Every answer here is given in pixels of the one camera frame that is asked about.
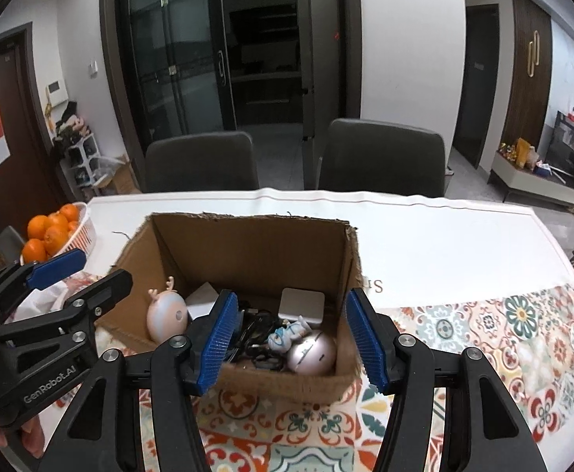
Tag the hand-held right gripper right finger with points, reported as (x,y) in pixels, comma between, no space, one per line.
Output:
(365,349)

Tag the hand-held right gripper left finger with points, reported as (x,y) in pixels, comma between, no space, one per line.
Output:
(215,349)

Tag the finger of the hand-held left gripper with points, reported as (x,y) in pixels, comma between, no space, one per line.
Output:
(110,290)
(56,268)

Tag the white battery charger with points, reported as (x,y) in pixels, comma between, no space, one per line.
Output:
(201,300)

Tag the silver round ball device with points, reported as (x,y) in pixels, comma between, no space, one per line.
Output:
(311,354)

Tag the pink round deer toy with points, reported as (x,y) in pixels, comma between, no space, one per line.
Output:
(166,317)

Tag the small blue white figure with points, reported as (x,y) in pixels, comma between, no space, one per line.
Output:
(282,338)

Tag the white power adapter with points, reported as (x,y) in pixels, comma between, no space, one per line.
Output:
(300,305)

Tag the brown cardboard box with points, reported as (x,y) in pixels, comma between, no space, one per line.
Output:
(247,255)

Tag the person's left hand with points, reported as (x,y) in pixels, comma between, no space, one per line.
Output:
(32,440)

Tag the floral tissue box cover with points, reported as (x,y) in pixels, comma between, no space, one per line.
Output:
(88,281)

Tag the orange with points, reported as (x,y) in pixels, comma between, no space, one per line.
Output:
(34,250)
(40,227)
(72,228)
(69,212)
(56,239)

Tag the white tissue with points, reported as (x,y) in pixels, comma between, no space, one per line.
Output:
(48,300)

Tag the white plastic basket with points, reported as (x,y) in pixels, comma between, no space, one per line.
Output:
(85,236)

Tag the open cardboard carton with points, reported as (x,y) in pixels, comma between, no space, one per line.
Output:
(120,179)

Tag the white shoe rack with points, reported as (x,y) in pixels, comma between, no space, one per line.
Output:
(83,157)

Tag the brown wooden door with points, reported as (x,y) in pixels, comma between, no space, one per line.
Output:
(26,132)

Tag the pile of plush toys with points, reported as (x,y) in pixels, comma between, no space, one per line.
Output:
(73,123)

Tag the grey dining chair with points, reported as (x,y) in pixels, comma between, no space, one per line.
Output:
(198,162)
(380,157)

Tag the white intercom panel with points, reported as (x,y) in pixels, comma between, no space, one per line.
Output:
(56,93)

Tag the white television cabinet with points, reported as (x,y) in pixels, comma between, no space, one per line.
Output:
(532,182)

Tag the dark glass sliding door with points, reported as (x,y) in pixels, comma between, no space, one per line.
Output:
(179,59)

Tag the dark interior door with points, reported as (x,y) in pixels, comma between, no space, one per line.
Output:
(476,83)

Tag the white wall switch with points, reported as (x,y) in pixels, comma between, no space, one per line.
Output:
(93,69)

